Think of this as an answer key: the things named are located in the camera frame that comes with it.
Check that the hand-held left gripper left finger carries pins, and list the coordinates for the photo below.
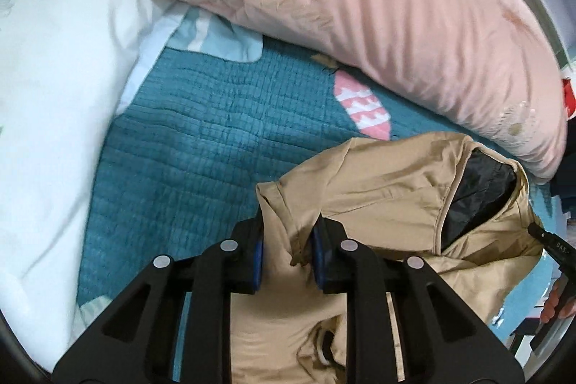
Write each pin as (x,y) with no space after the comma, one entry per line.
(258,262)

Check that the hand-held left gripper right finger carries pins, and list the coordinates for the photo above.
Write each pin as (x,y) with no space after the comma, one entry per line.
(318,258)

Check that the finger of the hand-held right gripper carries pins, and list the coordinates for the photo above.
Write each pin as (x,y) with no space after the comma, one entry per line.
(551,247)

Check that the tan button-up jacket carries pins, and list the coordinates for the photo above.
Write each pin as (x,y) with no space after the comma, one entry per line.
(382,186)

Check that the person's right hand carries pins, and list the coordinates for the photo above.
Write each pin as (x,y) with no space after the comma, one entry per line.
(550,303)

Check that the navy and yellow puffer jacket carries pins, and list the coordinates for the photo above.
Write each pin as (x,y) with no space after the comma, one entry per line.
(564,186)

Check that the teal quilted bedspread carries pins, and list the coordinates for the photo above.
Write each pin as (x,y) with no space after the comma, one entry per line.
(180,150)

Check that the teal striped pillow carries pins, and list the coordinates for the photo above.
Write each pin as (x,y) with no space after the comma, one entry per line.
(225,42)

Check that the pink pillow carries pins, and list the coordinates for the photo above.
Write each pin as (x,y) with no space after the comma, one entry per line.
(360,28)

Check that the white pillow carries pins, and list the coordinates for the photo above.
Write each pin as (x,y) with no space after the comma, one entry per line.
(58,96)

